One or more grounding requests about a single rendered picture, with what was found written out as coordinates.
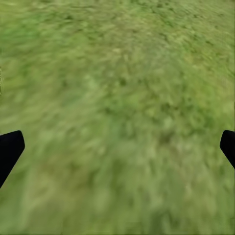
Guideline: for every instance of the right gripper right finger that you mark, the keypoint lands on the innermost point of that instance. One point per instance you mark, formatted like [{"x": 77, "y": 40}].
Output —
[{"x": 227, "y": 145}]

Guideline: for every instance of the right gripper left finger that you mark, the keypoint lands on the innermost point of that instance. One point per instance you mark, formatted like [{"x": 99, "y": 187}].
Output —
[{"x": 11, "y": 147}]

